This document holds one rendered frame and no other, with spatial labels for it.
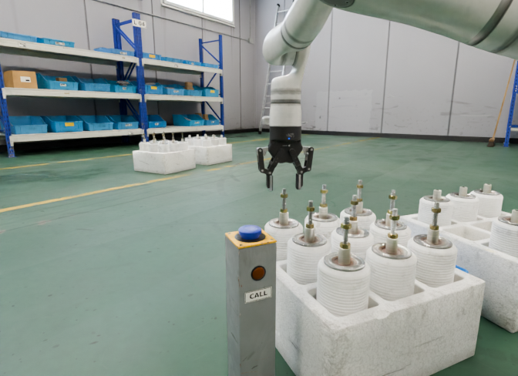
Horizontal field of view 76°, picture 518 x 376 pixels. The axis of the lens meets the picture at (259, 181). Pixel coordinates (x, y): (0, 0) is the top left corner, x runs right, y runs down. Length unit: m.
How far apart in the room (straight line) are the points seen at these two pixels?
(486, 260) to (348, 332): 0.53
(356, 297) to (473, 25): 0.44
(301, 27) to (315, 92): 7.19
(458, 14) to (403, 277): 0.45
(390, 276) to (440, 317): 0.14
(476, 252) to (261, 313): 0.64
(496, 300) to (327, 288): 0.54
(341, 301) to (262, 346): 0.16
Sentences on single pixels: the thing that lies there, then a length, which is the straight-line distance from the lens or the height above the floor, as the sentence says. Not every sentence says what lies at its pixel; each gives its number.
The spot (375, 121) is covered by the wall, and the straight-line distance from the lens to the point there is 7.27.
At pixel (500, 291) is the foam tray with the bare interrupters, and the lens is 1.04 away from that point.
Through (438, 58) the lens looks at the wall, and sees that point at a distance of 7.08.
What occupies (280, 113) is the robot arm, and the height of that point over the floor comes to 0.52.
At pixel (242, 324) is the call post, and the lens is 0.61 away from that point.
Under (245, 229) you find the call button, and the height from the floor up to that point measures 0.33.
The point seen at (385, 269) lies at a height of 0.23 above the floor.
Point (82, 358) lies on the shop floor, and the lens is 0.90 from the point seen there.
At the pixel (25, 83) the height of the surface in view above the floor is 0.85.
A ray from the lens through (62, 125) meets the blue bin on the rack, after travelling 5.00.
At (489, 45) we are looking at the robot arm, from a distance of 0.54.
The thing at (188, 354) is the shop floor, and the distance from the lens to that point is 0.84.
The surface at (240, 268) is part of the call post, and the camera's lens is 0.55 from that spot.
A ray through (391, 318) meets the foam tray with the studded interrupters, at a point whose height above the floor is 0.17.
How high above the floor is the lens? 0.53
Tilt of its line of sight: 12 degrees down
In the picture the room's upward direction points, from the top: straight up
